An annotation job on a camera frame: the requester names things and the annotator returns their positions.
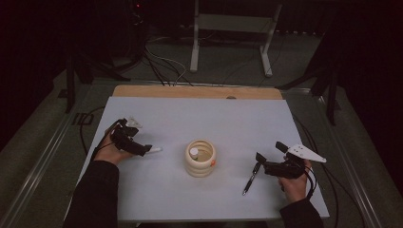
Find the dark equipment rack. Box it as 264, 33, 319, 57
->
126, 0, 150, 61

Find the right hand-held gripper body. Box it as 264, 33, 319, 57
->
263, 143, 327, 180

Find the grey metal stand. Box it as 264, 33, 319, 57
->
189, 0, 283, 78

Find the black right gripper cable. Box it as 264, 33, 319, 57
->
303, 164, 318, 201

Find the black pen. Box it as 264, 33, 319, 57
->
241, 161, 262, 197

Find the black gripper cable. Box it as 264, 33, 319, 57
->
303, 164, 318, 201
89, 119, 125, 161

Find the white table mat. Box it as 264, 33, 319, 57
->
65, 96, 330, 222

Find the cream ringed pen holder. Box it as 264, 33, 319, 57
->
184, 139, 218, 179

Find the dark tripod stand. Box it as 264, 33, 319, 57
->
65, 53, 131, 114
275, 60, 341, 126

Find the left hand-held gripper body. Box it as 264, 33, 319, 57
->
111, 117, 144, 153

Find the white floor cable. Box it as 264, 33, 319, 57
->
145, 47, 188, 86

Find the person's left hand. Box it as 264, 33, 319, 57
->
93, 130, 135, 166

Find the person's right hand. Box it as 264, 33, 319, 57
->
278, 160, 313, 203

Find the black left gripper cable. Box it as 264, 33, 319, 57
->
89, 119, 125, 161

